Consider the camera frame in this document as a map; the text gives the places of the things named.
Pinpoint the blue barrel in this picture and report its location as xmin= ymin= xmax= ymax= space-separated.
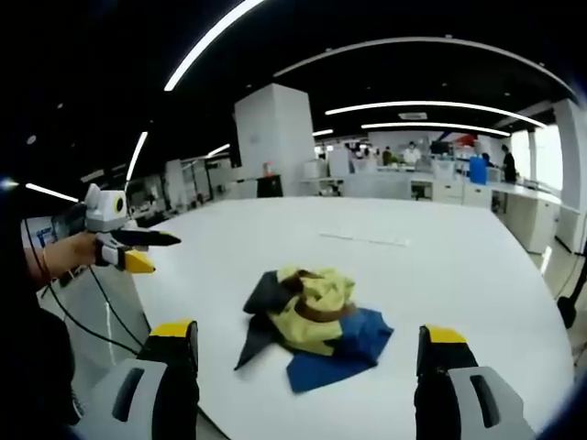
xmin=469 ymin=155 xmax=488 ymax=185

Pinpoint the person's dark clothing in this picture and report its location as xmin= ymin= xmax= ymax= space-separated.
xmin=0 ymin=218 xmax=83 ymax=427

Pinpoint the person's left hand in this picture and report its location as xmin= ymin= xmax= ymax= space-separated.
xmin=44 ymin=231 xmax=98 ymax=279

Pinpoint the black cable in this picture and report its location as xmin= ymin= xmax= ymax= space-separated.
xmin=39 ymin=265 xmax=139 ymax=357

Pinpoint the white counter desk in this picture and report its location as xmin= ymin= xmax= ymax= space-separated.
xmin=461 ymin=179 xmax=580 ymax=254

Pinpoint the long ceiling light strip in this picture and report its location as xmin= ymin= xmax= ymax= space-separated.
xmin=324 ymin=100 xmax=549 ymax=129
xmin=163 ymin=0 xmax=267 ymax=92

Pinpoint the yellow blue black garment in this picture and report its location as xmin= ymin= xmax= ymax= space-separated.
xmin=233 ymin=263 xmax=395 ymax=394

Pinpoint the black cabinet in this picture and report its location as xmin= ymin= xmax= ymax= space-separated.
xmin=255 ymin=175 xmax=284 ymax=199

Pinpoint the black chair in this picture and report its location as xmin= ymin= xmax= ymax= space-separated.
xmin=556 ymin=256 xmax=587 ymax=330

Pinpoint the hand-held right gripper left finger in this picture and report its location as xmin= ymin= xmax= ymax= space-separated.
xmin=72 ymin=319 xmax=201 ymax=440

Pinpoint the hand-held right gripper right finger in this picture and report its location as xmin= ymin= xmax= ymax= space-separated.
xmin=414 ymin=324 xmax=536 ymax=440

